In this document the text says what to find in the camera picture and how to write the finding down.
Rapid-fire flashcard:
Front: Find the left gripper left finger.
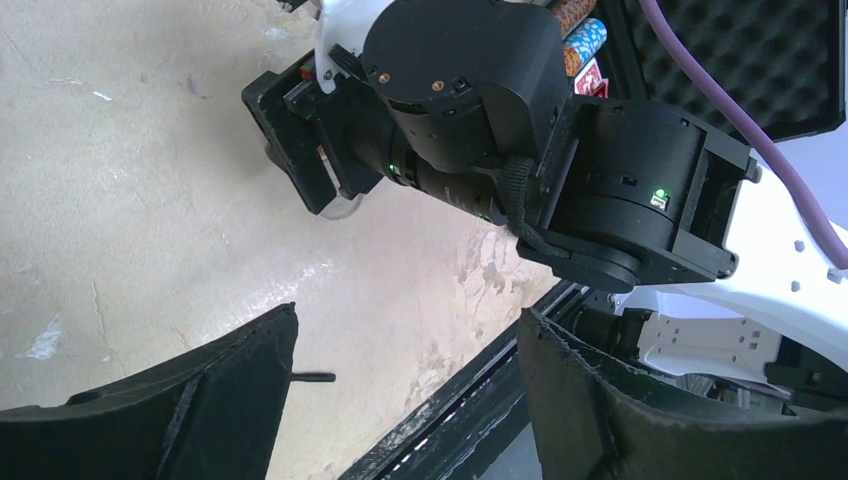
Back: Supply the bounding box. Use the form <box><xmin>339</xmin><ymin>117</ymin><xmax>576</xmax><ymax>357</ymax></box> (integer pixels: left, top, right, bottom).
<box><xmin>1</xmin><ymin>304</ymin><xmax>298</xmax><ymax>479</ymax></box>

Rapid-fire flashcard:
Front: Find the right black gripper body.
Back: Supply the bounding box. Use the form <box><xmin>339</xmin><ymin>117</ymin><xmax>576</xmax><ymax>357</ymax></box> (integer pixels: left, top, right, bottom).
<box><xmin>284</xmin><ymin>44</ymin><xmax>392</xmax><ymax>199</ymax></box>

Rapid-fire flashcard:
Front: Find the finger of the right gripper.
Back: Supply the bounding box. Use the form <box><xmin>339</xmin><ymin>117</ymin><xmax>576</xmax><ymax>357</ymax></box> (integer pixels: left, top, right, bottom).
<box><xmin>241</xmin><ymin>71</ymin><xmax>337</xmax><ymax>215</ymax></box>

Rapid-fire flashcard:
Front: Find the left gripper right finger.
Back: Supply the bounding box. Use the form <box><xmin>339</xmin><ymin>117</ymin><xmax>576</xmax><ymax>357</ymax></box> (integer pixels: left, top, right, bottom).
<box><xmin>517</xmin><ymin>309</ymin><xmax>847</xmax><ymax>479</ymax></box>

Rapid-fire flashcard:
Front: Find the clear round disc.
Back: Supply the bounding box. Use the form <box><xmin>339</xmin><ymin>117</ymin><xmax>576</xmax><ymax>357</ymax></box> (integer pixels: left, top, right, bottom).
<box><xmin>319</xmin><ymin>195</ymin><xmax>364</xmax><ymax>221</ymax></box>

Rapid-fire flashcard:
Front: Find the red playing card deck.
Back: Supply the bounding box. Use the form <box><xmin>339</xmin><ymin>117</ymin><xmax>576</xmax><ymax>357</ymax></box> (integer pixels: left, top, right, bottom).
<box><xmin>574</xmin><ymin>58</ymin><xmax>610</xmax><ymax>98</ymax></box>

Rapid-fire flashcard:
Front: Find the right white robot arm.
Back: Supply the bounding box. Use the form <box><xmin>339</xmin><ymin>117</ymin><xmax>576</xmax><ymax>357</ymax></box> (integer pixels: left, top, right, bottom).
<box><xmin>241</xmin><ymin>1</ymin><xmax>847</xmax><ymax>410</ymax></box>

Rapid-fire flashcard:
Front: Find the small black screwdriver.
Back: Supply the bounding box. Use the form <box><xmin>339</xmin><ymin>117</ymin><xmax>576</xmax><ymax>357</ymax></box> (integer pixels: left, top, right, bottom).
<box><xmin>291</xmin><ymin>372</ymin><xmax>337</xmax><ymax>383</ymax></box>

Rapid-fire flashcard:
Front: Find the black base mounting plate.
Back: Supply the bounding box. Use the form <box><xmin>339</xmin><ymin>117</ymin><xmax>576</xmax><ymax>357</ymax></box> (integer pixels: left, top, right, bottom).
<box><xmin>340</xmin><ymin>322</ymin><xmax>530</xmax><ymax>479</ymax></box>

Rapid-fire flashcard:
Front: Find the brown poker chip row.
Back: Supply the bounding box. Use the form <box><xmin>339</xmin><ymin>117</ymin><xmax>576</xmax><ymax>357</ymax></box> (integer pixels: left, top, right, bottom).
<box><xmin>548</xmin><ymin>0</ymin><xmax>597</xmax><ymax>39</ymax></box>

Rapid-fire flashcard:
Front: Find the teal poker chip row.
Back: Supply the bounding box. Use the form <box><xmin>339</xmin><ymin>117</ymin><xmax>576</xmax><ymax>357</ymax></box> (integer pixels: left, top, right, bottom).
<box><xmin>563</xmin><ymin>18</ymin><xmax>608</xmax><ymax>77</ymax></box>

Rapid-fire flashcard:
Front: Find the black foam-lined poker case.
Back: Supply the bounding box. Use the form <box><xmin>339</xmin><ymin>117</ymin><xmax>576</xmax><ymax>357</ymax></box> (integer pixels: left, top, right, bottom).
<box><xmin>590</xmin><ymin>0</ymin><xmax>847</xmax><ymax>141</ymax></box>

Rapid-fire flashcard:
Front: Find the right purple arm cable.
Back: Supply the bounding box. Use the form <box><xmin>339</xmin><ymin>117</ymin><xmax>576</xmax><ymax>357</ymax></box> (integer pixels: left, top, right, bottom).
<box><xmin>639</xmin><ymin>0</ymin><xmax>848</xmax><ymax>272</ymax></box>

